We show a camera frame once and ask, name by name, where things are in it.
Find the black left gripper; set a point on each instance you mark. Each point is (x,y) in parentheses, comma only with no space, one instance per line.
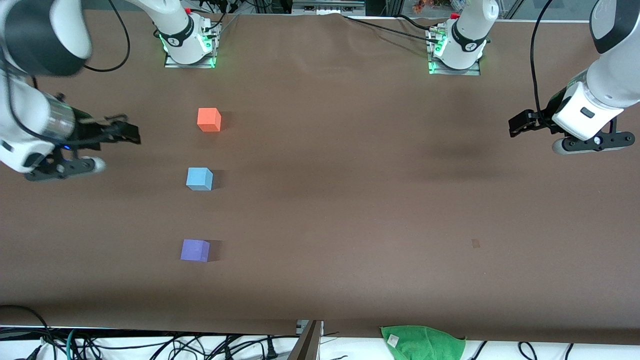
(544,120)

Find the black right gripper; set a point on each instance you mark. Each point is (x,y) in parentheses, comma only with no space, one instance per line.
(89,132)

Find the light blue block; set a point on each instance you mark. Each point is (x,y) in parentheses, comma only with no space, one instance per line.
(199,179)

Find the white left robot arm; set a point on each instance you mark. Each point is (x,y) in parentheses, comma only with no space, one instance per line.
(615,75)

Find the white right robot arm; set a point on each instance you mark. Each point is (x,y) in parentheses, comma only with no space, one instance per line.
(22,115)

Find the orange block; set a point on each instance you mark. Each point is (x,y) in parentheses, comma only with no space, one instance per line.
(207,120)

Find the purple block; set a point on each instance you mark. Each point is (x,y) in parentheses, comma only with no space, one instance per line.
(194,250)

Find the orange background clutter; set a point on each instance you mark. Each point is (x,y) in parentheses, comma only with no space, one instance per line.
(422,6)

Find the green cloth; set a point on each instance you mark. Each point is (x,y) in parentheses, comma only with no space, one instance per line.
(425,345)

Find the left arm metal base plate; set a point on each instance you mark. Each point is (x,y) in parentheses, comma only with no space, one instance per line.
(455,71)

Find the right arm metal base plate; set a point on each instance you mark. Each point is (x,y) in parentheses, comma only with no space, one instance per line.
(190,64)

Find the aluminium frame rail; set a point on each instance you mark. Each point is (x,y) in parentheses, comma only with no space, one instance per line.
(327,6)

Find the grey metal post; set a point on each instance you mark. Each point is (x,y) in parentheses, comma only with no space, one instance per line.
(307,345)

